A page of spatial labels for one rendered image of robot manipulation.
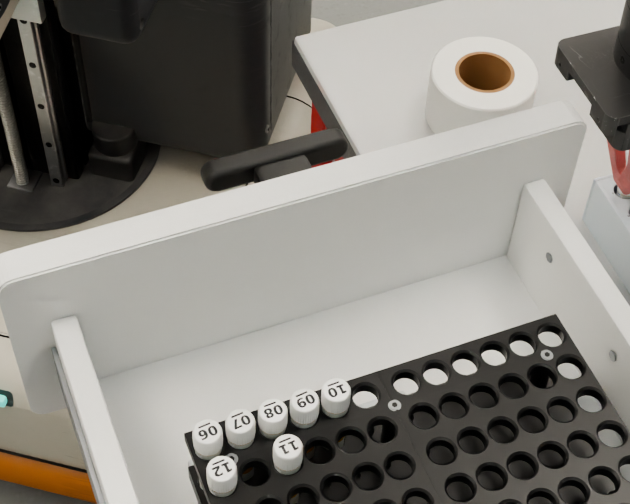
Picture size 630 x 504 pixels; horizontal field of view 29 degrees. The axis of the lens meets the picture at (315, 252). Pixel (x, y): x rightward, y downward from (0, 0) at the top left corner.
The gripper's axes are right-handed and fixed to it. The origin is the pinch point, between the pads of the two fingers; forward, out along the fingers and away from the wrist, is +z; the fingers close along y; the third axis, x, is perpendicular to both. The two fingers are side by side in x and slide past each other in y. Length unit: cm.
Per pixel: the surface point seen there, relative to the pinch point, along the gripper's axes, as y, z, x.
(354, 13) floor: 24, 79, 108
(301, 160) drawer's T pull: -21.2, -10.2, -1.8
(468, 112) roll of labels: -6.4, 1.4, 9.3
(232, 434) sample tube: -28.6, -9.8, -15.2
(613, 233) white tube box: -1.5, 3.1, -1.5
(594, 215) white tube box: -1.5, 3.7, 0.6
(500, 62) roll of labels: -2.7, 1.2, 12.8
